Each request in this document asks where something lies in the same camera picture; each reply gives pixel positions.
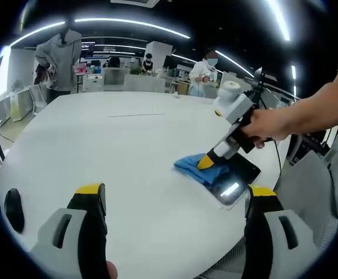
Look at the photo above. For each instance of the grey mesh office chair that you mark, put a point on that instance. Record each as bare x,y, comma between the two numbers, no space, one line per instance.
305,189

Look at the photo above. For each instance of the ceiling air vent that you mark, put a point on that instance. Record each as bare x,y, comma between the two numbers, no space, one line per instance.
135,2

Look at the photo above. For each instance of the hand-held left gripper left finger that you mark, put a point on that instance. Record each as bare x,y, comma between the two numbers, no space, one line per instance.
70,247

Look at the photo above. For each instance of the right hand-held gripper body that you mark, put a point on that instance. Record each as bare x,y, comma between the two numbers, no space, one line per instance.
238,113

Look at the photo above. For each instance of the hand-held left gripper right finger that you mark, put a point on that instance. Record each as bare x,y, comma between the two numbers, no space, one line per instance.
270,247

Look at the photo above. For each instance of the black tripod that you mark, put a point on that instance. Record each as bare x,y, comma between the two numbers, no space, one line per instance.
260,84

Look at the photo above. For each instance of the white bag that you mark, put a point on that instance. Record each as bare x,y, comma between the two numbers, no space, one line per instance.
20,106

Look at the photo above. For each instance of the black computer mouse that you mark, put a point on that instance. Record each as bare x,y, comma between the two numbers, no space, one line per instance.
14,210

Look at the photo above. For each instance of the black tablet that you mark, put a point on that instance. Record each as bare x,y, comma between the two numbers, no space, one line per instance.
238,177

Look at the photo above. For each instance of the pink box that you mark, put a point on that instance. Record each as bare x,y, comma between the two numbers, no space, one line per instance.
79,69

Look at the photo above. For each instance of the blue cleaning cloth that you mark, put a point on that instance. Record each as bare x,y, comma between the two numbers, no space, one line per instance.
198,171

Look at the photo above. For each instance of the person's left hand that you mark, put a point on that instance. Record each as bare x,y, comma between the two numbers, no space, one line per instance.
112,270

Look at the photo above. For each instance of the person's right hand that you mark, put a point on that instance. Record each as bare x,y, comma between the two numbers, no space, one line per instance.
266,125

